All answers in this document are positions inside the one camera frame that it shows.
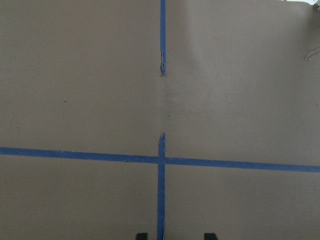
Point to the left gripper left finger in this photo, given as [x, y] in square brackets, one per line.
[141, 236]

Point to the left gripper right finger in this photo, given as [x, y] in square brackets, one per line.
[209, 236]

